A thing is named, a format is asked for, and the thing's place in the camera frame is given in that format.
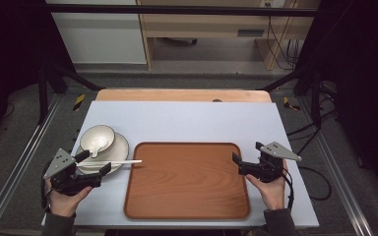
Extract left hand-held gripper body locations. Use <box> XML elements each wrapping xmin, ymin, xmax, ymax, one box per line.
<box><xmin>42</xmin><ymin>147</ymin><xmax>102</xmax><ymax>197</ymax></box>

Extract white chopstick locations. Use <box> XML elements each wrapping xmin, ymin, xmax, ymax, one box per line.
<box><xmin>76</xmin><ymin>158</ymin><xmax>144</xmax><ymax>166</ymax></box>
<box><xmin>78</xmin><ymin>161</ymin><xmax>134</xmax><ymax>169</ymax></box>

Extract black metal stand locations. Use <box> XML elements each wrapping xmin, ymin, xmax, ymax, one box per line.
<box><xmin>259</xmin><ymin>62</ymin><xmax>323</xmax><ymax>128</ymax></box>
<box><xmin>36</xmin><ymin>61</ymin><xmax>103</xmax><ymax>126</ymax></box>

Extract white cabinet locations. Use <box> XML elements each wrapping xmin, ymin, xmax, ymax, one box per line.
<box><xmin>45</xmin><ymin>0</ymin><xmax>148</xmax><ymax>65</ymax></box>

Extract pale table cover board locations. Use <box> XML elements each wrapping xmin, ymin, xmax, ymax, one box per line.
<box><xmin>41</xmin><ymin>100</ymin><xmax>320</xmax><ymax>229</ymax></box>

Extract white round plate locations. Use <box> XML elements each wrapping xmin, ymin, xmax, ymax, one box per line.
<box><xmin>75</xmin><ymin>132</ymin><xmax>130</xmax><ymax>176</ymax></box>

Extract black floor cable loop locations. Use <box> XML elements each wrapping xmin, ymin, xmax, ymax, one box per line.
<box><xmin>296</xmin><ymin>165</ymin><xmax>334</xmax><ymax>202</ymax></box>

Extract brown wooden tray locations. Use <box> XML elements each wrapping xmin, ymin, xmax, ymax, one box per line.
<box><xmin>123</xmin><ymin>141</ymin><xmax>252</xmax><ymax>221</ymax></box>

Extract black metal crossbar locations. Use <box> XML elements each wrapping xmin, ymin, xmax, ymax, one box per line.
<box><xmin>43</xmin><ymin>3</ymin><xmax>320</xmax><ymax>19</ymax></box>

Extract white soup spoon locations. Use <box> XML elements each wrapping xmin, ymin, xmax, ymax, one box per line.
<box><xmin>88</xmin><ymin>133</ymin><xmax>110</xmax><ymax>159</ymax></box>

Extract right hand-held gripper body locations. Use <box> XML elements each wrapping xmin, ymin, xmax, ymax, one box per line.
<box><xmin>237</xmin><ymin>141</ymin><xmax>303</xmax><ymax>184</ymax></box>

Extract left hand-held gripper cable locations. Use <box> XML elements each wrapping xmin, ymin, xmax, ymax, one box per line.
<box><xmin>39</xmin><ymin>178</ymin><xmax>52</xmax><ymax>214</ymax></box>

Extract person's left hand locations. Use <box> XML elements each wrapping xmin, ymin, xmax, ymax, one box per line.
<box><xmin>44</xmin><ymin>178</ymin><xmax>95</xmax><ymax>218</ymax></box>

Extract black floor cables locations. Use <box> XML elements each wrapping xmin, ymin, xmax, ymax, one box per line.
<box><xmin>285</xmin><ymin>81</ymin><xmax>340</xmax><ymax>155</ymax></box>

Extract white bowl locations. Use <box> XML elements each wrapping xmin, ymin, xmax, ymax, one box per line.
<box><xmin>79</xmin><ymin>124</ymin><xmax>116</xmax><ymax>155</ymax></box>

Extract hand-held gripper cable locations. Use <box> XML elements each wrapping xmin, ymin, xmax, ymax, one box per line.
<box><xmin>39</xmin><ymin>178</ymin><xmax>52</xmax><ymax>214</ymax></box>
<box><xmin>282</xmin><ymin>171</ymin><xmax>296</xmax><ymax>212</ymax></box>

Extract black curtain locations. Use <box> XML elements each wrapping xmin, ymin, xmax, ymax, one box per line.
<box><xmin>0</xmin><ymin>0</ymin><xmax>77</xmax><ymax>150</ymax></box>
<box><xmin>294</xmin><ymin>0</ymin><xmax>378</xmax><ymax>200</ymax></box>

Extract aluminium floor rail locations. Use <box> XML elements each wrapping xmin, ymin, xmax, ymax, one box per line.
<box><xmin>295</xmin><ymin>95</ymin><xmax>376</xmax><ymax>236</ymax></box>
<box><xmin>0</xmin><ymin>93</ymin><xmax>64</xmax><ymax>236</ymax></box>

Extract hanging black desk cables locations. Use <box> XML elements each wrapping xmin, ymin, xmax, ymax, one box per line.
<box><xmin>266</xmin><ymin>14</ymin><xmax>302</xmax><ymax>72</ymax></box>

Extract wooden desk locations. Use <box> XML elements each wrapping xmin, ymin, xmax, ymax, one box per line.
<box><xmin>135</xmin><ymin>0</ymin><xmax>323</xmax><ymax>72</ymax></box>

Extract yellow black tape strip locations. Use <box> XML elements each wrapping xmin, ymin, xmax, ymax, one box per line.
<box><xmin>72</xmin><ymin>93</ymin><xmax>87</xmax><ymax>112</ymax></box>
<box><xmin>283</xmin><ymin>95</ymin><xmax>302</xmax><ymax>112</ymax></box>

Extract right hand-held gripper cable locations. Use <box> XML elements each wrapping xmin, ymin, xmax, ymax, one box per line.
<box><xmin>282</xmin><ymin>171</ymin><xmax>296</xmax><ymax>212</ymax></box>

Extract light wooden table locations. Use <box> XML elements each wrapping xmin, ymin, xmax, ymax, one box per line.
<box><xmin>94</xmin><ymin>88</ymin><xmax>273</xmax><ymax>104</ymax></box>

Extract person's right hand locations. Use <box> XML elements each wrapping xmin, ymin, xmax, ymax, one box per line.
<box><xmin>245</xmin><ymin>159</ymin><xmax>290</xmax><ymax>211</ymax></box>

